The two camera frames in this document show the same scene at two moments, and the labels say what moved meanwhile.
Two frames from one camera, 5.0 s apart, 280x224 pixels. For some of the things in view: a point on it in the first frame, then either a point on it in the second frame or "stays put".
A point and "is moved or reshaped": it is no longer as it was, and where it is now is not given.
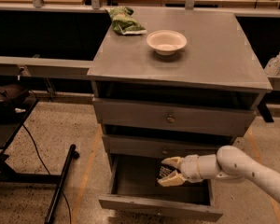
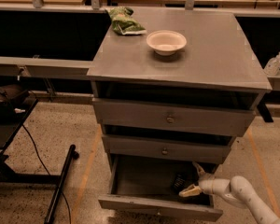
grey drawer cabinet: (189, 85) stays put
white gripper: (189, 168) to (205, 186)
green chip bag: (122, 22) stays put
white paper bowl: (166, 42) stays put
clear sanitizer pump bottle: (273, 65) stays put
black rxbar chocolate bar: (164, 171) is moved or reshaped
